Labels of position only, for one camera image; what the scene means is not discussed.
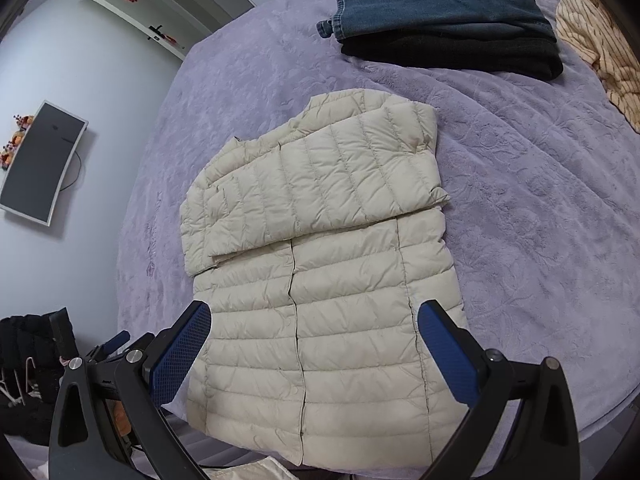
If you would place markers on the purple bed blanket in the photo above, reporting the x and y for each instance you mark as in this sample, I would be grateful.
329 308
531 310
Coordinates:
525 185

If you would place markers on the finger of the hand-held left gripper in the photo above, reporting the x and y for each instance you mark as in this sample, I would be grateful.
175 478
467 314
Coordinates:
141 342
117 341

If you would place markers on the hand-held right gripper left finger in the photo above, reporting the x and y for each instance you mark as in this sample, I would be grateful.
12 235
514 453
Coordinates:
180 355

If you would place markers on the beige striped shirt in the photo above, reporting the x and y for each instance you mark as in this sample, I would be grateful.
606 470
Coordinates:
600 40

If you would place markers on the folded black garment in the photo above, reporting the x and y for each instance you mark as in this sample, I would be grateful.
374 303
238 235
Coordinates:
475 55

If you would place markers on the black hanging clothes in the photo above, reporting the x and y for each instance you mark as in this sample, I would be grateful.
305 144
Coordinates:
25 335

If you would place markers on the folded blue jeans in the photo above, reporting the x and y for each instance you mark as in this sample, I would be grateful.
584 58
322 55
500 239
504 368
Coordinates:
440 10

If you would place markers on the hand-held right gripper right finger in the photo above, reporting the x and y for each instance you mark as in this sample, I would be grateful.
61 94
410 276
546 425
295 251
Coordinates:
445 355

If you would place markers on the white garment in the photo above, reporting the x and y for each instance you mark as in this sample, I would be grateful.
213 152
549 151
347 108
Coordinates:
260 470

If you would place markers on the wall-mounted grey monitor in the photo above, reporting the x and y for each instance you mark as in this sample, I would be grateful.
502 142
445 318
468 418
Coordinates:
40 160

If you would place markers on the orange flower decoration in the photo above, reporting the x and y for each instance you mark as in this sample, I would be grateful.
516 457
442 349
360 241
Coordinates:
17 140

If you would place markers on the white door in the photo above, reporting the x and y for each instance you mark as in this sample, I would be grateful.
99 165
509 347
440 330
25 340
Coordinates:
125 15

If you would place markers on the cream puffer jacket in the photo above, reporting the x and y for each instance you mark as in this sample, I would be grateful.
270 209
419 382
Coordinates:
340 310

